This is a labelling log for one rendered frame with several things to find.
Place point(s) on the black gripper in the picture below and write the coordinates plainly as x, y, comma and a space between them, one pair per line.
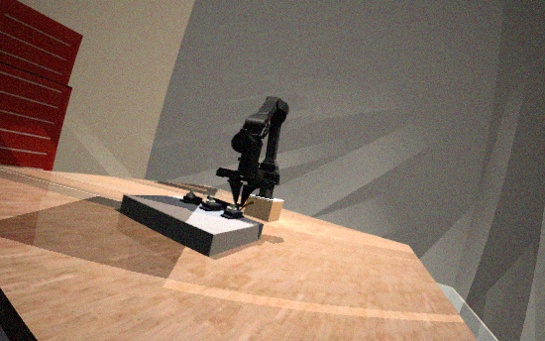
247, 167

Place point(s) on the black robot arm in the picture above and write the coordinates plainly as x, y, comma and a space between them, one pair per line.
248, 140

